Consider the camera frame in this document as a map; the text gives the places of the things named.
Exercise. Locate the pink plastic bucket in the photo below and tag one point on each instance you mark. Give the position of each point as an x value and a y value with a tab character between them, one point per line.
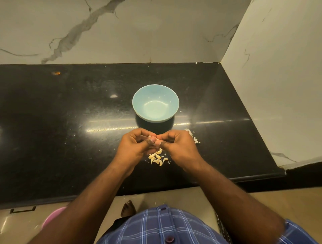
53	216

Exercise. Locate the light blue bowl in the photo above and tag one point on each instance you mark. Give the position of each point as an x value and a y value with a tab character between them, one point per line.
155	103

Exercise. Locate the blue plaid shirt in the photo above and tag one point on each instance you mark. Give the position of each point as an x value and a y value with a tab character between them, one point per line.
166	229

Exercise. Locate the person's right forearm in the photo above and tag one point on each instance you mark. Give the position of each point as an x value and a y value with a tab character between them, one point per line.
236	203

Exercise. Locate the white garlic bulb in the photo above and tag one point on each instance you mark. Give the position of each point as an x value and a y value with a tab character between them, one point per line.
153	140

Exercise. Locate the pile of garlic skins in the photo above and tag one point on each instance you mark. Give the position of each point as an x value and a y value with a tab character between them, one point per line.
158	158

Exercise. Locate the person's left foot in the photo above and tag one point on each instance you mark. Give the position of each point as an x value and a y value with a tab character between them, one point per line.
128	208

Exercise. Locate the person's right hand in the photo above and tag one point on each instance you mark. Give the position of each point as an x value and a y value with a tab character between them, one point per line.
182	148

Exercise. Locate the small orange scrap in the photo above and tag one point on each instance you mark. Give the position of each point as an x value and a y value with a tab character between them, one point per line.
55	73

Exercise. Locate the garlic peel scrap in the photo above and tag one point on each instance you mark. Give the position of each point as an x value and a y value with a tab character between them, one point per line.
191	135

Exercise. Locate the person's left forearm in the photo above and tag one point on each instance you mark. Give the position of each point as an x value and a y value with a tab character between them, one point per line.
80	208

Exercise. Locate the person's left hand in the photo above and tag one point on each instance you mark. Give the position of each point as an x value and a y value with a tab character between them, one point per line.
132	150

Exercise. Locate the black cabinet trim strip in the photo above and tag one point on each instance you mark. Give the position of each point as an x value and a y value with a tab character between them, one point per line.
221	229

